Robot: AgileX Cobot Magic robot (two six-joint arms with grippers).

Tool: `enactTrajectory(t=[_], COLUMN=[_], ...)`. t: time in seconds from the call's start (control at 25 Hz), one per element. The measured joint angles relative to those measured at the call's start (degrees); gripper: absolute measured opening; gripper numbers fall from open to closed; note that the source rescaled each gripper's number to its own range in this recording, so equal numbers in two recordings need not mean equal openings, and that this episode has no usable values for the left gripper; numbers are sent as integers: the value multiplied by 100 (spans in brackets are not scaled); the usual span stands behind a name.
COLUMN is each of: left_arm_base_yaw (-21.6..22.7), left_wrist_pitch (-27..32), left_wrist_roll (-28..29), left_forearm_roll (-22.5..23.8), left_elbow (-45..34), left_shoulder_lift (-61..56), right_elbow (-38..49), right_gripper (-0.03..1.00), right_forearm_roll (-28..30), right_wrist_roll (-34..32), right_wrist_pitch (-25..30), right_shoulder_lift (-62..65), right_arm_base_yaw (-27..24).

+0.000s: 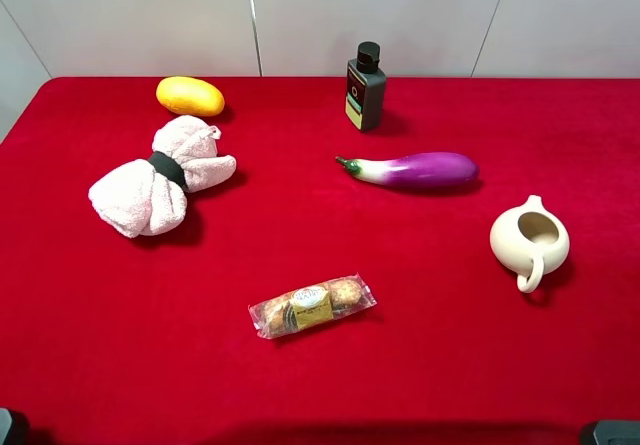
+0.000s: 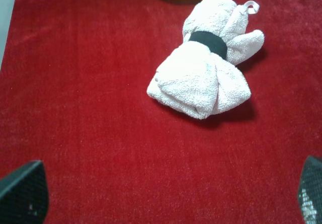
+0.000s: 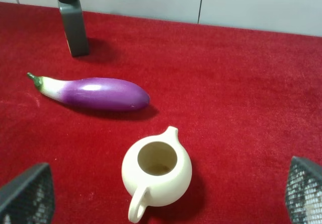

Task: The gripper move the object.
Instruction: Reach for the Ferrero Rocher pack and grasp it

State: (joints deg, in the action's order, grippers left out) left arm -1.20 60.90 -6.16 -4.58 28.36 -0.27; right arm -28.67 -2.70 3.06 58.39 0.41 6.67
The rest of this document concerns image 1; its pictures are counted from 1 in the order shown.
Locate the chocolate balls clear packet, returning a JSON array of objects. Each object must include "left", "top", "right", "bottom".
[{"left": 249, "top": 274, "right": 377, "bottom": 339}]

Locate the black robot base left corner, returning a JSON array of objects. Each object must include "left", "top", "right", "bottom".
[{"left": 0, "top": 408, "right": 30, "bottom": 445}]

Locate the black robot base right corner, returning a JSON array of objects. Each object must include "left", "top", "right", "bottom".
[{"left": 579, "top": 420, "right": 640, "bottom": 445}]

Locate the purple eggplant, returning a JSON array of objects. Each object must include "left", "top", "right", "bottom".
[{"left": 336, "top": 152, "right": 479, "bottom": 190}]

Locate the dark brown pump bottle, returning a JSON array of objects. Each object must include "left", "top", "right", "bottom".
[{"left": 345, "top": 41, "right": 387, "bottom": 132}]

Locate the red table cloth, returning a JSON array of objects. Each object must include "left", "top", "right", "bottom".
[{"left": 1, "top": 77, "right": 639, "bottom": 444}]

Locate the yellow mango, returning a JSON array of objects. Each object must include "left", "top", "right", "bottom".
[{"left": 156, "top": 76, "right": 225, "bottom": 117}]

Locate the pink rolled towel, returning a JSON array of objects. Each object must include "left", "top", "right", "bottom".
[{"left": 88, "top": 115, "right": 237, "bottom": 238}]

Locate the cream ceramic teapot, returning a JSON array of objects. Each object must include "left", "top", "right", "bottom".
[{"left": 489, "top": 195, "right": 570, "bottom": 293}]

